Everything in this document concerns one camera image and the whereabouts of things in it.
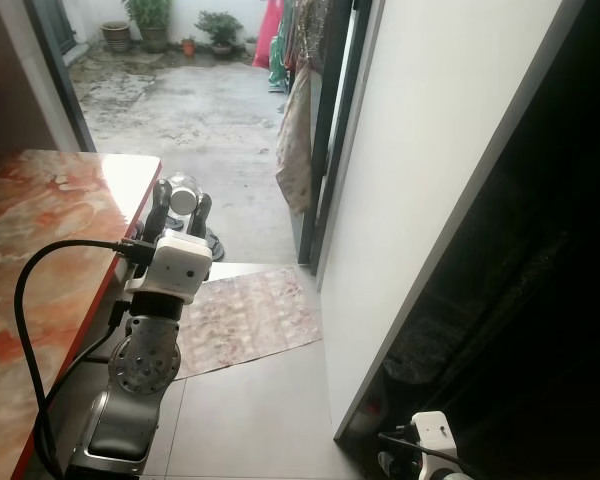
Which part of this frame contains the clear bottle white cap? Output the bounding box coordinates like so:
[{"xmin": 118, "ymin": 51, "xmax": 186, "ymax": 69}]
[{"xmin": 163, "ymin": 172, "xmax": 203, "ymax": 217}]

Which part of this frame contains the black fridge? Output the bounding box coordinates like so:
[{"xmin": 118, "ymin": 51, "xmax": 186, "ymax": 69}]
[{"xmin": 335, "ymin": 0, "xmax": 600, "ymax": 480}]

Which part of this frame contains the black sandal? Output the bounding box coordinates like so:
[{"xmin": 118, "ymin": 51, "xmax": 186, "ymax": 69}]
[{"xmin": 205, "ymin": 230, "xmax": 224, "ymax": 261}]

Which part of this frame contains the patterned doormat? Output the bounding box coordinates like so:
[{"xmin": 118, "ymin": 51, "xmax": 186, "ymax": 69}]
[{"xmin": 175, "ymin": 265, "xmax": 323, "ymax": 381}]

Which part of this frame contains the orange marble table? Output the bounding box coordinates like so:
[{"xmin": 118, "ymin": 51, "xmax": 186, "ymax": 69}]
[{"xmin": 0, "ymin": 150, "xmax": 163, "ymax": 480}]

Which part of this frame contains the beige hanging cloth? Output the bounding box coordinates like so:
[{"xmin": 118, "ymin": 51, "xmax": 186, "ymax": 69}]
[{"xmin": 277, "ymin": 65, "xmax": 316, "ymax": 216}]

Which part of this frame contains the brown empty plant pot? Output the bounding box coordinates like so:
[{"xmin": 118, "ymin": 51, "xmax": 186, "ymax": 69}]
[{"xmin": 102, "ymin": 20, "xmax": 133, "ymax": 53}]

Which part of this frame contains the bushy potted plant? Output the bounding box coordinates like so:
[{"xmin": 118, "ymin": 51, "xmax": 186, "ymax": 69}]
[{"xmin": 195, "ymin": 10, "xmax": 243, "ymax": 58}]

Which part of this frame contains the tall potted plant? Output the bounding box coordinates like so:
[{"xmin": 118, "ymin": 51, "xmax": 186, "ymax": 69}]
[{"xmin": 125, "ymin": 0, "xmax": 173, "ymax": 53}]

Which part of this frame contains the pink hanging garment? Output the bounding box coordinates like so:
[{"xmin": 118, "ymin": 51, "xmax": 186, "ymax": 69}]
[{"xmin": 252, "ymin": 0, "xmax": 286, "ymax": 69}]

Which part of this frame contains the green hanging garment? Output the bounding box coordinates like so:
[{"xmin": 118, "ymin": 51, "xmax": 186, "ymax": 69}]
[{"xmin": 270, "ymin": 0, "xmax": 326, "ymax": 93}]

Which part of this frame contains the white door leaf grey edge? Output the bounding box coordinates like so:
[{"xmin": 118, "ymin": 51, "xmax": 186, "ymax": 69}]
[{"xmin": 318, "ymin": 0, "xmax": 589, "ymax": 441}]

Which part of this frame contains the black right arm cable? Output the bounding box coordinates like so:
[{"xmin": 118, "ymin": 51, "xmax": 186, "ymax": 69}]
[{"xmin": 378, "ymin": 430, "xmax": 471, "ymax": 480}]

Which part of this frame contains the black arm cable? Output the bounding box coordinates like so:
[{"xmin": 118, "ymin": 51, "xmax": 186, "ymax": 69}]
[
  {"xmin": 15, "ymin": 238, "xmax": 156, "ymax": 479},
  {"xmin": 378, "ymin": 430, "xmax": 471, "ymax": 480}
]

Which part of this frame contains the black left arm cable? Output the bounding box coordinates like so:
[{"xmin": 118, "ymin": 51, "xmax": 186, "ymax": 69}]
[{"xmin": 15, "ymin": 238, "xmax": 156, "ymax": 479}]

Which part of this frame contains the black metal door frame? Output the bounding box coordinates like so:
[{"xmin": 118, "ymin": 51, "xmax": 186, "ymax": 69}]
[{"xmin": 298, "ymin": 0, "xmax": 373, "ymax": 266}]

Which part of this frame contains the dark door frame post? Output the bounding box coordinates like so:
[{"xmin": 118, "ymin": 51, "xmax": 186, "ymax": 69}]
[{"xmin": 25, "ymin": 0, "xmax": 96, "ymax": 153}]

